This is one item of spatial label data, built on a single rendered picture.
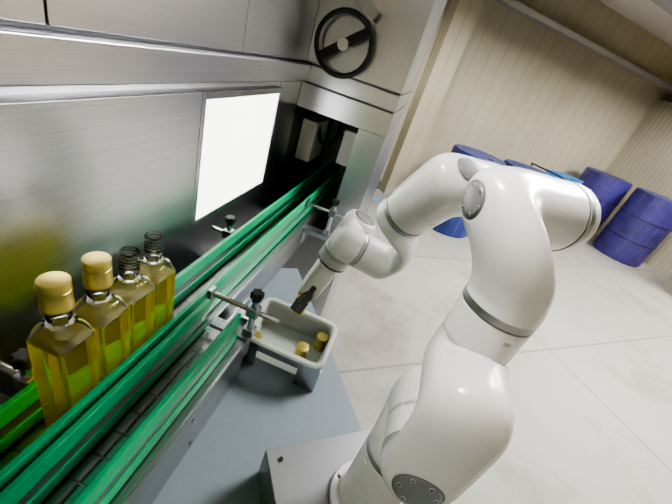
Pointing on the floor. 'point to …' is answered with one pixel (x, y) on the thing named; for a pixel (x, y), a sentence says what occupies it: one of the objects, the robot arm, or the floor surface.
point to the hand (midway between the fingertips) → (301, 300)
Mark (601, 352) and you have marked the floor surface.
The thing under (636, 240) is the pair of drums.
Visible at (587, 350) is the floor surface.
